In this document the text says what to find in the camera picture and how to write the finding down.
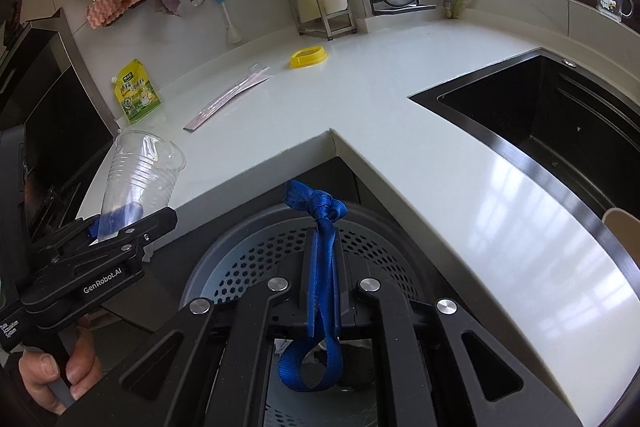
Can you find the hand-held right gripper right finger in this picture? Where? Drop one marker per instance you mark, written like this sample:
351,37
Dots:
352,307

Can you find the person's left hand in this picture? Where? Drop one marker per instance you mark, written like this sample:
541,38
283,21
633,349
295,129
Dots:
85,357

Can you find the blue white bottle brush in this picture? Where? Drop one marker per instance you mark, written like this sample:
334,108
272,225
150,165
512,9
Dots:
233,34

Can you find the pink wavy dish cloth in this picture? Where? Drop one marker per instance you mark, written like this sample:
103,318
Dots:
115,2

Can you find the clear plastic cup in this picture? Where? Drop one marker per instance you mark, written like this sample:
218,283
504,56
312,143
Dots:
140,177

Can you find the grey perforated waste bin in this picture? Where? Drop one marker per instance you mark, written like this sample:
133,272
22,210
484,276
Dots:
235,257

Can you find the steel cutting board rack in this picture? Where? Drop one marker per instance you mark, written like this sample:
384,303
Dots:
325,29

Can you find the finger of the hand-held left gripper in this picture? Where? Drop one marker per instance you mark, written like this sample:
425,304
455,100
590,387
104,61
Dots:
75,237
150,227

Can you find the beige round stool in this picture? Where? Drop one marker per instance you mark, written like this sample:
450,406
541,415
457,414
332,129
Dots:
622,227

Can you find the black kitchen sink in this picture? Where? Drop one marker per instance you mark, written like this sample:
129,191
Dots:
550,117

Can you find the long pink clear wrapper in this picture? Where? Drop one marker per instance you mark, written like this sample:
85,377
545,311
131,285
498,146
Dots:
225,99

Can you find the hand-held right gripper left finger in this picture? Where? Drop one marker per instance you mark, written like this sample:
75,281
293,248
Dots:
290,307

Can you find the black glass kitchen appliance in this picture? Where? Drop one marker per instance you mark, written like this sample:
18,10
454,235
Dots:
55,107

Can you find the green yellow sauce pouch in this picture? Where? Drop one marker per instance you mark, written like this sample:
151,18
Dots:
136,94

